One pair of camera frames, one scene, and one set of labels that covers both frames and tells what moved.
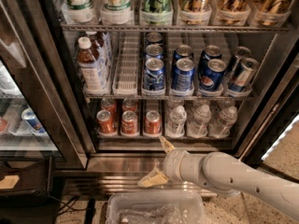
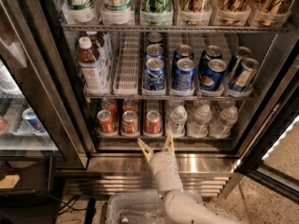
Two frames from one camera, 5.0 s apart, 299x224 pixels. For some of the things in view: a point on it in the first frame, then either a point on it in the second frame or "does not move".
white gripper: [170, 165] → [162, 162]
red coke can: [152, 123] does not move
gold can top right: [274, 4] does not move
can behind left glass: [34, 121] does not move
